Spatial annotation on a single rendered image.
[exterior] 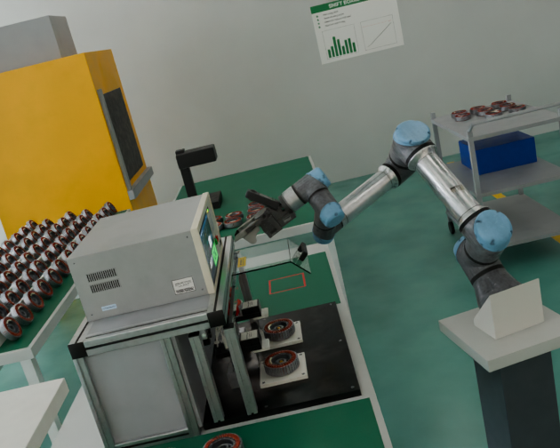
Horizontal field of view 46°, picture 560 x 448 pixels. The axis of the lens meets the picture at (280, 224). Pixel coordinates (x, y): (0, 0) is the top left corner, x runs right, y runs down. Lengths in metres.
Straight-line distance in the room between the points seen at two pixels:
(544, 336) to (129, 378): 1.23
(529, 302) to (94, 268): 1.32
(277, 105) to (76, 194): 2.58
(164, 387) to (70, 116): 3.89
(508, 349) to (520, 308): 0.15
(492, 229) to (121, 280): 1.11
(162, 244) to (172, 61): 5.45
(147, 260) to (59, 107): 3.77
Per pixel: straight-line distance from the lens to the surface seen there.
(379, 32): 7.30
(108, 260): 1.94
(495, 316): 2.12
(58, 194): 5.75
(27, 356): 3.09
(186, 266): 1.91
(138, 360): 1.91
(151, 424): 2.01
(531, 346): 2.11
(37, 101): 5.65
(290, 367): 2.08
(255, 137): 7.28
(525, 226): 4.64
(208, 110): 7.26
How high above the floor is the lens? 1.81
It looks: 17 degrees down
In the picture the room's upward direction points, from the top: 14 degrees counter-clockwise
